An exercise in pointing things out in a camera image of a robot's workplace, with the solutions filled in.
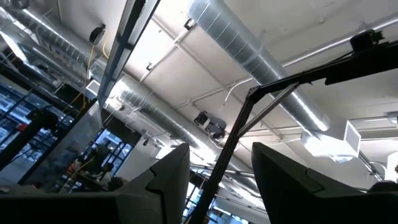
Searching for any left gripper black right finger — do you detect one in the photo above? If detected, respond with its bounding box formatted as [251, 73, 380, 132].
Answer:
[251, 141, 398, 224]

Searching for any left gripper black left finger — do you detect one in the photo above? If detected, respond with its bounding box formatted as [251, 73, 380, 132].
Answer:
[0, 142, 191, 224]

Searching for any white ceiling vent box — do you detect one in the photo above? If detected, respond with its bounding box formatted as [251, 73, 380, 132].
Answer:
[300, 119, 362, 163]

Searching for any long ceiling light fixture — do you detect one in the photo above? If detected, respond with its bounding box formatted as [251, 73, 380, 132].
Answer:
[97, 0, 162, 107]

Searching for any ceiling cord reel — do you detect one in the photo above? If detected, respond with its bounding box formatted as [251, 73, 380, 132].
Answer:
[193, 111, 228, 141]
[89, 24, 107, 45]

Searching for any large silver air duct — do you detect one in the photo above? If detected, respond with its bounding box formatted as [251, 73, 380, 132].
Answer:
[186, 0, 331, 132]

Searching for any black overhead camera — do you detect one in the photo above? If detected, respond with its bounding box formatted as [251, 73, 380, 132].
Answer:
[349, 29, 386, 52]

